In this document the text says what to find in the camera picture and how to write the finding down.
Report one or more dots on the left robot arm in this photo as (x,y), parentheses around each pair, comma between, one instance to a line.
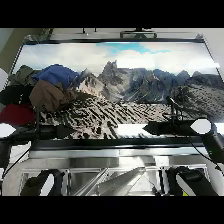
(23,132)

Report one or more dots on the red garment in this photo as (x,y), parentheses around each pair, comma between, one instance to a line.
(16,114)

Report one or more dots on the blue garment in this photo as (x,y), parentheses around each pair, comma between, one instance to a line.
(55,75)

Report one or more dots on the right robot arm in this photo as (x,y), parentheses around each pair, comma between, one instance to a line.
(213,141)

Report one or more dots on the olive green garment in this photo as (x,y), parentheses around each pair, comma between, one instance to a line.
(21,75)

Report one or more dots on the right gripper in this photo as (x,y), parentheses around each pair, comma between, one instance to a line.
(161,128)

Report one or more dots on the black garment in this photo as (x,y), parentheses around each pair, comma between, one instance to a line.
(15,95)

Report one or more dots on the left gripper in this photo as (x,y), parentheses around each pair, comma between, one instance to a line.
(66,131)

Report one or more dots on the silver frame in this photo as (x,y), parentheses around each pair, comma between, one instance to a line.
(110,163)

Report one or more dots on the brown garment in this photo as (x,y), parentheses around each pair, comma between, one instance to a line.
(48,96)

